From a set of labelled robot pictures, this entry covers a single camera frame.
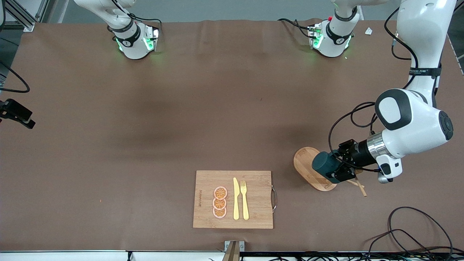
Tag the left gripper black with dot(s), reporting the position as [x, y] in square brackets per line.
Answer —
[357, 152]

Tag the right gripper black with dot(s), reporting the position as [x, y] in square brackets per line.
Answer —
[13, 111]

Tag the dark teal cup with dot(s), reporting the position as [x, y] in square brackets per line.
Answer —
[322, 163]

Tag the right white Franka arm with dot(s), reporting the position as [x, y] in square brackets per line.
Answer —
[134, 47]

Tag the left white Franka arm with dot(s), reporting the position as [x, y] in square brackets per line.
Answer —
[413, 123]

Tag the wooden mug tree stand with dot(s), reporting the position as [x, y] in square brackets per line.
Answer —
[308, 166]

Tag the wooden cutting board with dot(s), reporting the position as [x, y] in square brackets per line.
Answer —
[257, 195]

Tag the yellow fork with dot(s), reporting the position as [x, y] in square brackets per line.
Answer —
[245, 203]

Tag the yellow knife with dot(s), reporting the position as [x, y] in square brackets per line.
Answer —
[236, 199]

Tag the orange slice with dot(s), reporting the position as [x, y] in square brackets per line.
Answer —
[220, 192]

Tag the white paper scrap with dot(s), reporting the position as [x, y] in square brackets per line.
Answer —
[368, 31]

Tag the aluminium frame profile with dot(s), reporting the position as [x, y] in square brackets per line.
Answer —
[25, 22]

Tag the metal bracket with wooden post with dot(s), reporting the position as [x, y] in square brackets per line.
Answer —
[232, 250]

